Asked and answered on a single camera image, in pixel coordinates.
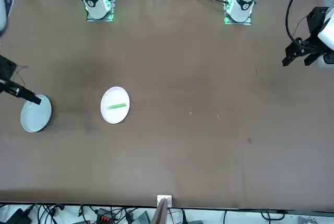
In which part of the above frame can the black power adapter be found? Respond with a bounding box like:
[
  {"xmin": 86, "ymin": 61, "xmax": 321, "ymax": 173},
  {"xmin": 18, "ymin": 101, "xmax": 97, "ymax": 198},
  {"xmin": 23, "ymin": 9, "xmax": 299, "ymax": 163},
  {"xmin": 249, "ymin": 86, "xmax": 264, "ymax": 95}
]
[{"xmin": 4, "ymin": 207, "xmax": 32, "ymax": 224}]

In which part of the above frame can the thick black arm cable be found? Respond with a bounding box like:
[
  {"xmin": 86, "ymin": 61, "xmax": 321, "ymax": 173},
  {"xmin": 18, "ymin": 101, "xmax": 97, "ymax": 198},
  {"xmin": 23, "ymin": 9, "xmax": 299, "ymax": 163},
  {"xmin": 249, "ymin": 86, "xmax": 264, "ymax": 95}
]
[{"xmin": 285, "ymin": 0, "xmax": 314, "ymax": 42}]

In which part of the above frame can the white table edge bracket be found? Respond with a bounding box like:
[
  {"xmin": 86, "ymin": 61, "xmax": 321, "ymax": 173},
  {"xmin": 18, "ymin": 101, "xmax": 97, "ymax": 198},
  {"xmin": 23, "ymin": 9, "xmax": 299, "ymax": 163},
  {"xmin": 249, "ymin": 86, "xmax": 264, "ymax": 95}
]
[{"xmin": 157, "ymin": 194, "xmax": 173, "ymax": 208}]

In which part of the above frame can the red and black connector block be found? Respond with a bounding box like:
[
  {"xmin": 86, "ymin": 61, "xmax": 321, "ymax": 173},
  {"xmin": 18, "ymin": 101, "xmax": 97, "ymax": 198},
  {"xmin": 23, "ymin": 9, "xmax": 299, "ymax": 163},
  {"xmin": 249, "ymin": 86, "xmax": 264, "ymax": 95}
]
[{"xmin": 96, "ymin": 208, "xmax": 113, "ymax": 224}]

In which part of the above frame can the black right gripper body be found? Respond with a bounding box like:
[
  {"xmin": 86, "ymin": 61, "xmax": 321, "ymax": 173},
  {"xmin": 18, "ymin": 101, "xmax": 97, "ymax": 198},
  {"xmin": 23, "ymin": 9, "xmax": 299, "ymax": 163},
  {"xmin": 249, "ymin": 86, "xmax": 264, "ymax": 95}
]
[{"xmin": 0, "ymin": 55, "xmax": 21, "ymax": 97}]

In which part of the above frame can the blue plate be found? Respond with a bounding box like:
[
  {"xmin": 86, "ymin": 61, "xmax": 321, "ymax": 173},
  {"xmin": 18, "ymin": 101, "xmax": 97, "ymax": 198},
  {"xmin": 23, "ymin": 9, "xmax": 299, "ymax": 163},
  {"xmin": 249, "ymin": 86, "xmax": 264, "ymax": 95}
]
[{"xmin": 20, "ymin": 94, "xmax": 53, "ymax": 133}]

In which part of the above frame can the grey power adapter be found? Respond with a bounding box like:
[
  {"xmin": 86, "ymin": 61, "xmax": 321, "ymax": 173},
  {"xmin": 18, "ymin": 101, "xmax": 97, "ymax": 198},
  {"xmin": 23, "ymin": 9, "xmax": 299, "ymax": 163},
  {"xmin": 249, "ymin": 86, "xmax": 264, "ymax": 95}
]
[{"xmin": 135, "ymin": 210, "xmax": 151, "ymax": 224}]

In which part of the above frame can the green marker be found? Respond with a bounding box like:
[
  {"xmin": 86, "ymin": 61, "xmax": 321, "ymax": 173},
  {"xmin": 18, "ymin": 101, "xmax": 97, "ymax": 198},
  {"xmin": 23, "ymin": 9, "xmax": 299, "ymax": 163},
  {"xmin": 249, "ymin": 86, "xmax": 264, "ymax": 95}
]
[{"xmin": 108, "ymin": 102, "xmax": 127, "ymax": 110}]

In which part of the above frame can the white plate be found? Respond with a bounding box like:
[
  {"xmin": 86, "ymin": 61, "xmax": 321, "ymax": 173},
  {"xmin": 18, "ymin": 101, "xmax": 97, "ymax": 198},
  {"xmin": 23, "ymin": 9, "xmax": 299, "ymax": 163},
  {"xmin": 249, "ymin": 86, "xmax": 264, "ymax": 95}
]
[{"xmin": 100, "ymin": 86, "xmax": 130, "ymax": 124}]

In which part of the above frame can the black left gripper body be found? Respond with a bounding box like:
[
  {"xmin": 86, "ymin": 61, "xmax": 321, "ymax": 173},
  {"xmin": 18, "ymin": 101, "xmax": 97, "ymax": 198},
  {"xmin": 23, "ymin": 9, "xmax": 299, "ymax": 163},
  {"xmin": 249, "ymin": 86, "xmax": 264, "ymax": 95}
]
[{"xmin": 299, "ymin": 6, "xmax": 330, "ymax": 53}]

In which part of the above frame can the grey upright post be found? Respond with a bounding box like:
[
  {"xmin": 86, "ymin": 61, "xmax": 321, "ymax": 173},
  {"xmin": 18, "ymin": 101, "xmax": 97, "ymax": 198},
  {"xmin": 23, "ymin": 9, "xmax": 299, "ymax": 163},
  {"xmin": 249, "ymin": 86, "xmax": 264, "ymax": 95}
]
[{"xmin": 152, "ymin": 198, "xmax": 169, "ymax": 224}]

